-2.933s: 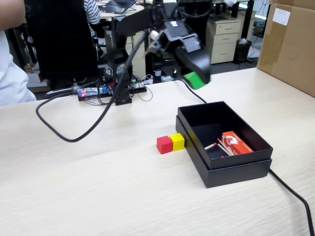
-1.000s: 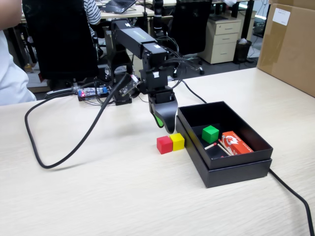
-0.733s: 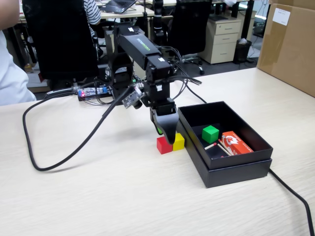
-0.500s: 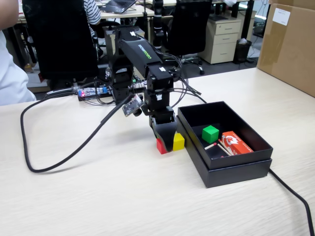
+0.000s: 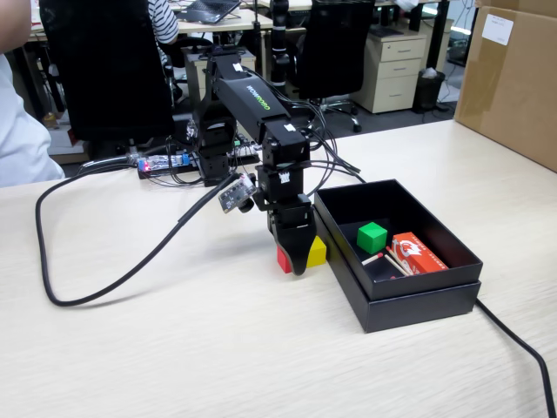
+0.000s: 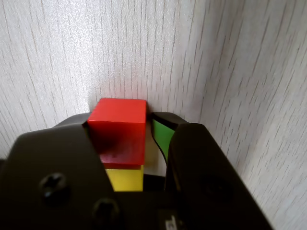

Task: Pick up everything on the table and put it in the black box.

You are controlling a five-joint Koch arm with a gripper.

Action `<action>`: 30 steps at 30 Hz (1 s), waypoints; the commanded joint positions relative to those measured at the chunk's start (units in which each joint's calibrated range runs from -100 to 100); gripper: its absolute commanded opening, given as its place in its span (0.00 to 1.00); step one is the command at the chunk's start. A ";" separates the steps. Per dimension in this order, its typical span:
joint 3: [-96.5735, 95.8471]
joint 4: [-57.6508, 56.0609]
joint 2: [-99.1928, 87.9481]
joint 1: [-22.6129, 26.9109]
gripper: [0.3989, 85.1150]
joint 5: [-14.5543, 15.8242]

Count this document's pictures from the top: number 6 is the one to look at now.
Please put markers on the yellow wooden cube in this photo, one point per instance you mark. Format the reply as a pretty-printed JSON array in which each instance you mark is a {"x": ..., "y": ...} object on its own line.
[{"x": 124, "y": 179}]

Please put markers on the red wooden cube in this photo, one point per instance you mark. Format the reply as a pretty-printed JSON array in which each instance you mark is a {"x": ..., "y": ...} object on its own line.
[{"x": 120, "y": 112}]

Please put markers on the black broad gripper finger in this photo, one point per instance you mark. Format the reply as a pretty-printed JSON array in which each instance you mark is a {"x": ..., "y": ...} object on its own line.
[{"x": 48, "y": 167}]

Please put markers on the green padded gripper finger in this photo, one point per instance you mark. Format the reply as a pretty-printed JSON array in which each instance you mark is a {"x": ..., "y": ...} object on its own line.
[{"x": 199, "y": 163}]

